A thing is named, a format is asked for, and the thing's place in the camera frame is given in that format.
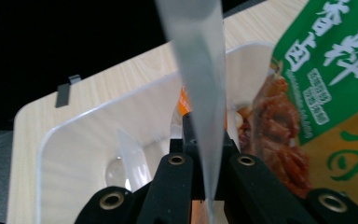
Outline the grey table edge clip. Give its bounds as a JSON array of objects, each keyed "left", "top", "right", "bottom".
[{"left": 55, "top": 74, "right": 82, "bottom": 109}]

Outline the green braised seasoning packet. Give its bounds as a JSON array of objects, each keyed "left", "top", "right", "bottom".
[{"left": 237, "top": 0, "right": 358, "bottom": 218}]

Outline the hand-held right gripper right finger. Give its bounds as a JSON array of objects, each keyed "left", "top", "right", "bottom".
[{"left": 213, "top": 130, "right": 241, "bottom": 201}]

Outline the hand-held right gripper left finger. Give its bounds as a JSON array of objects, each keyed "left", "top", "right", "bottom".
[{"left": 181, "top": 112, "right": 207, "bottom": 201}]

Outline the white plastic container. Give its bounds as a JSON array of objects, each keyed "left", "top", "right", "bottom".
[{"left": 35, "top": 40, "right": 276, "bottom": 224}]

